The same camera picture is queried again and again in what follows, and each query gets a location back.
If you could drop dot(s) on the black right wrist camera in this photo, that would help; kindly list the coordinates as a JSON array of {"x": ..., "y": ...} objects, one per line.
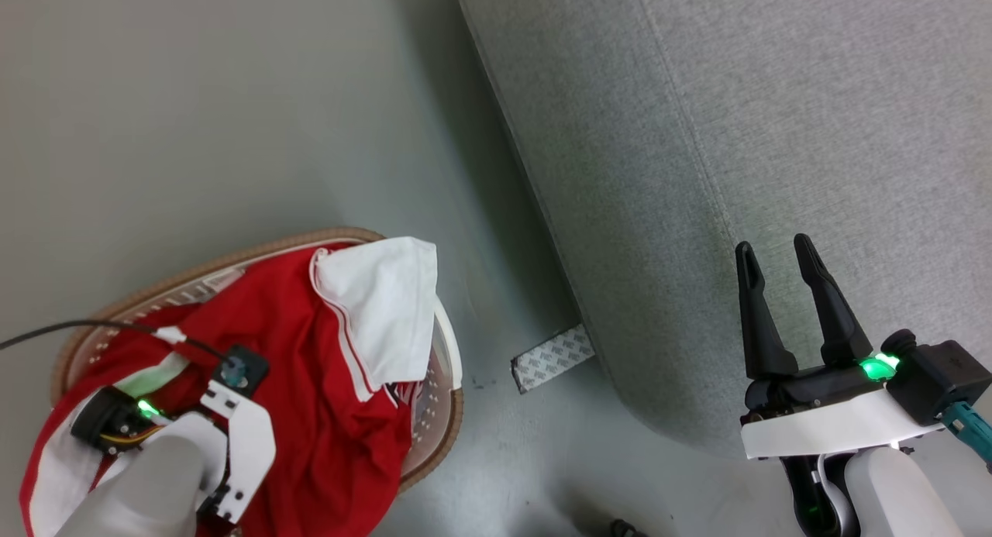
[{"x": 942, "y": 374}]

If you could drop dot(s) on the white laundry basket brown rim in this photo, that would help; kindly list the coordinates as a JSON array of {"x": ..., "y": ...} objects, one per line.
[{"x": 434, "y": 413}]

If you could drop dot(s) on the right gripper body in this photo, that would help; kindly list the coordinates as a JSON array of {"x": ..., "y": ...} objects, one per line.
[{"x": 821, "y": 425}]

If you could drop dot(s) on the grey fabric sofa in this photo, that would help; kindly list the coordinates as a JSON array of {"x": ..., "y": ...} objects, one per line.
[{"x": 759, "y": 134}]

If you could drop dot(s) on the small dark floor object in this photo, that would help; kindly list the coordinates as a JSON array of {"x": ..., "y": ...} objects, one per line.
[{"x": 626, "y": 528}]

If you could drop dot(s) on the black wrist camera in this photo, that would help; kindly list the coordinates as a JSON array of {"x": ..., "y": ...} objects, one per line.
[
  {"x": 942, "y": 374},
  {"x": 240, "y": 366}
]

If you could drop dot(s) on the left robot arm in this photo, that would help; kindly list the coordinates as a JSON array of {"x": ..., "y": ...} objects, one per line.
[{"x": 139, "y": 490}]

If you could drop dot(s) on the red and white jersey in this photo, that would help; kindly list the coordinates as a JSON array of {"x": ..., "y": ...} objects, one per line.
[{"x": 310, "y": 382}]

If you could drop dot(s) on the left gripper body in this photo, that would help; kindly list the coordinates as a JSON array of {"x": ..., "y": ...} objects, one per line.
[{"x": 248, "y": 444}]

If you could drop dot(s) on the grey patterned tape strip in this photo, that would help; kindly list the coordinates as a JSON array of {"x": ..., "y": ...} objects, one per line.
[{"x": 552, "y": 359}]

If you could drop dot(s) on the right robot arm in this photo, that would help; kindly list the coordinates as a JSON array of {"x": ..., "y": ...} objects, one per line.
[{"x": 891, "y": 494}]

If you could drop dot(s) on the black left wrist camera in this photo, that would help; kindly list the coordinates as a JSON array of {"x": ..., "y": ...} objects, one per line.
[{"x": 240, "y": 366}]

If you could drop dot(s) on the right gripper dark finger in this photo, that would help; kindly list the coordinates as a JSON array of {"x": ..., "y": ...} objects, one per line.
[
  {"x": 759, "y": 320},
  {"x": 833, "y": 304}
]

